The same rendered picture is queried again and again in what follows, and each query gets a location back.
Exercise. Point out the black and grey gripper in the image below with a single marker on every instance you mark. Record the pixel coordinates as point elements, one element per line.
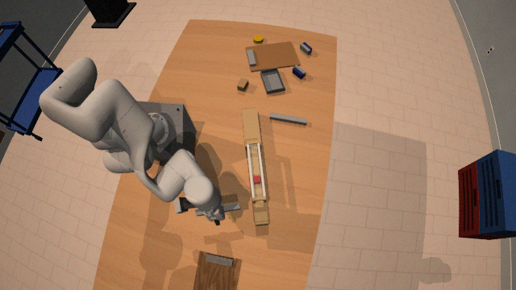
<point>218,215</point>

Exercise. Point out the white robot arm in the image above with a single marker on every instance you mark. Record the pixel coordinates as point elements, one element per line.
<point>111,108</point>

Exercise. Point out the grey square stick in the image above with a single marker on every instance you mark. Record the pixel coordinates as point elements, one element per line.
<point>227,208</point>
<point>287,118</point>

